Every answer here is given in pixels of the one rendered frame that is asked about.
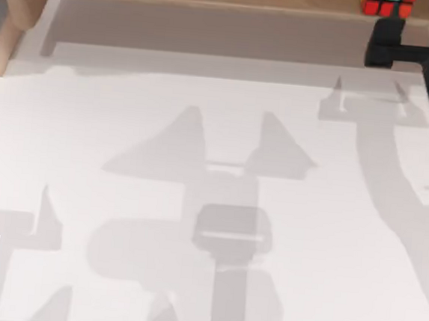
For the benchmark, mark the multicoloured puzzle cube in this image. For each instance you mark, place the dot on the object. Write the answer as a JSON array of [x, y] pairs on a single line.
[[386, 8]]

